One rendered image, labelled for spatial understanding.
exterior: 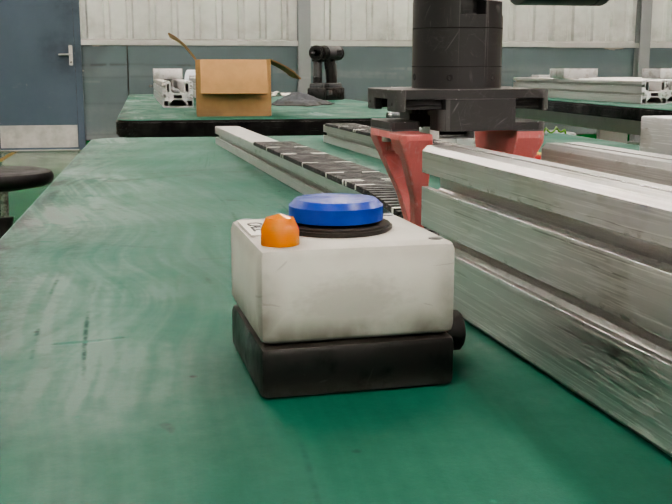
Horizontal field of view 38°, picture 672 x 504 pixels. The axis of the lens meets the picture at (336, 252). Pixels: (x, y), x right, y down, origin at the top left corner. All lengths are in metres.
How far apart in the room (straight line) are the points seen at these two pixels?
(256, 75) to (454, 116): 2.05
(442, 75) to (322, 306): 0.27
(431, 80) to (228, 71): 2.04
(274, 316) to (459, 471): 0.10
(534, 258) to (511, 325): 0.04
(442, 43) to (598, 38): 12.04
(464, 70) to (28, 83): 10.97
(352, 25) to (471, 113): 11.09
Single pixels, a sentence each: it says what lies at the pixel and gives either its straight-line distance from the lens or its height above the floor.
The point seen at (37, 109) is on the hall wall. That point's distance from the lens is 11.52.
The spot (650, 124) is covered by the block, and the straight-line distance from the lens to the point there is 0.70.
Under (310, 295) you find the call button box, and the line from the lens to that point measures 0.38.
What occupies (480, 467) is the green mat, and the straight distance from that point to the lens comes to 0.33.
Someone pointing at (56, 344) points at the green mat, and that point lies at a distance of 0.48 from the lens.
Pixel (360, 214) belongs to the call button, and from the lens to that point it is 0.40.
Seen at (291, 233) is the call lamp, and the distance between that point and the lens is 0.37.
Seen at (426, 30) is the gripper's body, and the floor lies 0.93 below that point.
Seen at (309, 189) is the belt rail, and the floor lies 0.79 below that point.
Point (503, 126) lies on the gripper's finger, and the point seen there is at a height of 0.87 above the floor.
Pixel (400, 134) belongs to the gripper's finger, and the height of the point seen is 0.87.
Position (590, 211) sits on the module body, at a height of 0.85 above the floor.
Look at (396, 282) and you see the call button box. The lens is 0.38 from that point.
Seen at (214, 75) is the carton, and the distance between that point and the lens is 2.64.
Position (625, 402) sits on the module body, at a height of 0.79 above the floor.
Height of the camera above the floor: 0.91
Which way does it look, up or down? 11 degrees down
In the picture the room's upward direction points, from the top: straight up
